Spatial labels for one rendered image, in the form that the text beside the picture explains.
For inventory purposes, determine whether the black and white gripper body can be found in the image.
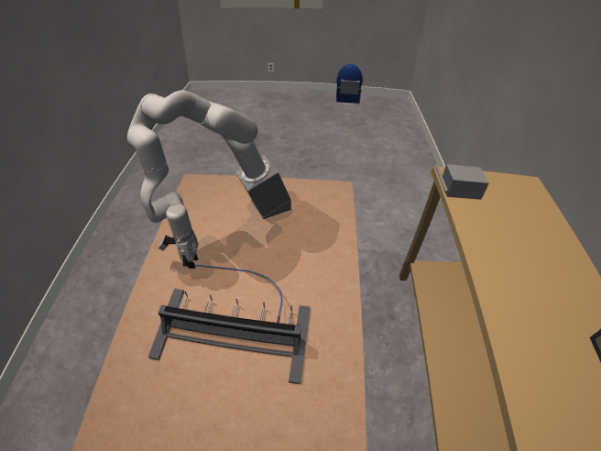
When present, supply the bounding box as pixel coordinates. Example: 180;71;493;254
175;231;199;261

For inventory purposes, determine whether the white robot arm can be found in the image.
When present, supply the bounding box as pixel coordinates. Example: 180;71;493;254
127;90;270;251

